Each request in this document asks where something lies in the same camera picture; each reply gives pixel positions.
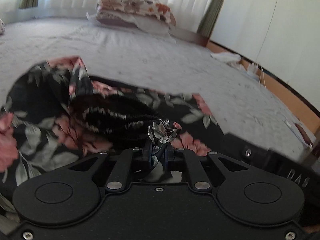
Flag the grey patterned bed sheet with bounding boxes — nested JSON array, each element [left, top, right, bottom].
[[1, 18, 308, 162]]

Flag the white lower pillow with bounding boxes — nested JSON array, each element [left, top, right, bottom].
[[86, 10, 176, 43]]

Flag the pink striped folded quilt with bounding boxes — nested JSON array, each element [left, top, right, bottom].
[[0, 19, 5, 35]]

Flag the green curtain right side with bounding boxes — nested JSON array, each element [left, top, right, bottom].
[[197, 0, 224, 38]]

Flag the white crumpled cloth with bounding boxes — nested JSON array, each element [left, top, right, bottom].
[[211, 52, 266, 86]]

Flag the black floral pants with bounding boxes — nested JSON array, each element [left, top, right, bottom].
[[1, 56, 223, 234]]

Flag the floral pillow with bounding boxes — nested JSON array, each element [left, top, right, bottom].
[[97, 0, 176, 26]]

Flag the wooden bed frame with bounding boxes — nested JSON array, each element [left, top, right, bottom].
[[169, 27, 319, 139]]

